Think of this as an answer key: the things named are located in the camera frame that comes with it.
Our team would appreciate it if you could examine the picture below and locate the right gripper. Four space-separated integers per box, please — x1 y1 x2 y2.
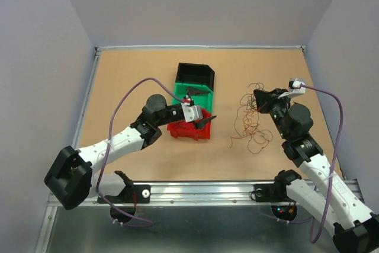
252 88 291 139

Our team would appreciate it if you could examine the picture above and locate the red plastic bin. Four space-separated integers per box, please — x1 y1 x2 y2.
167 121 211 140

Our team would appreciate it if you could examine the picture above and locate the wire bundle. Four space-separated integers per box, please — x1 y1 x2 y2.
230 81 275 155

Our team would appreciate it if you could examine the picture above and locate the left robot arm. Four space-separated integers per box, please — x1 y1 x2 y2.
44 94 214 210

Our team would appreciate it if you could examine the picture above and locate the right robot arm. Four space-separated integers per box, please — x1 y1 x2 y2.
253 84 378 252

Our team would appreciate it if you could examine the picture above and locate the green plastic bin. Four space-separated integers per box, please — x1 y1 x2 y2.
174 83 213 113

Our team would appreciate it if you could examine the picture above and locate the black plastic bin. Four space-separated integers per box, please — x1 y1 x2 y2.
175 63 216 91

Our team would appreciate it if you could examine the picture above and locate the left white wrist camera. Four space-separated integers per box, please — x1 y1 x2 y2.
181 95 203 123

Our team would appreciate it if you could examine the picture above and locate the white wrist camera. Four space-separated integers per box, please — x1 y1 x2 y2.
278 78 306 99
181 95 203 123

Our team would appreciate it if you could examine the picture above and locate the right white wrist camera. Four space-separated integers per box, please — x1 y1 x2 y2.
278 78 306 99

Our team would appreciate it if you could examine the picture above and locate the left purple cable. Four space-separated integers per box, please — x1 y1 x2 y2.
96 78 190 228

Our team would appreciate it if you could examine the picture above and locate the purple cable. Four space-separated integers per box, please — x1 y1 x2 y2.
96 78 190 228
277 84 345 244

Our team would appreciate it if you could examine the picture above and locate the aluminium front rail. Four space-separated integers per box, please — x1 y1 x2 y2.
50 179 361 207

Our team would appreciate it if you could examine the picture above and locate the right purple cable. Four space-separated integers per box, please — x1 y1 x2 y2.
277 84 345 244

